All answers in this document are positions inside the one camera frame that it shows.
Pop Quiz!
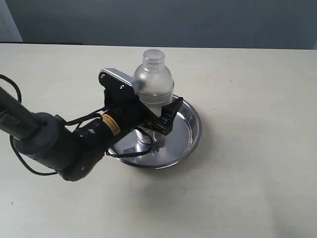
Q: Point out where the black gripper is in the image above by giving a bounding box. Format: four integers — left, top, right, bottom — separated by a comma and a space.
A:
103, 89, 183, 135

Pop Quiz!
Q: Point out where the clear plastic shaker bottle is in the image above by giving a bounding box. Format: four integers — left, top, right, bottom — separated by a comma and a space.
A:
133, 49, 174, 117

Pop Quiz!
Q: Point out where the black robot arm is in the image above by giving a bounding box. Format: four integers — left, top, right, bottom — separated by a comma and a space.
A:
0, 89, 183, 181

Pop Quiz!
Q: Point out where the round stainless steel dish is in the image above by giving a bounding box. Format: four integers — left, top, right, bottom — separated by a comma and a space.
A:
106, 100, 202, 169

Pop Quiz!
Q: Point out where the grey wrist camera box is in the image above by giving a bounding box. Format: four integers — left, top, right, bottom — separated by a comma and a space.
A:
100, 68, 139, 94

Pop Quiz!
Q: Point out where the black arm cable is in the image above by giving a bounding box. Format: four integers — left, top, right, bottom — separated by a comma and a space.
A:
0, 74, 154, 176

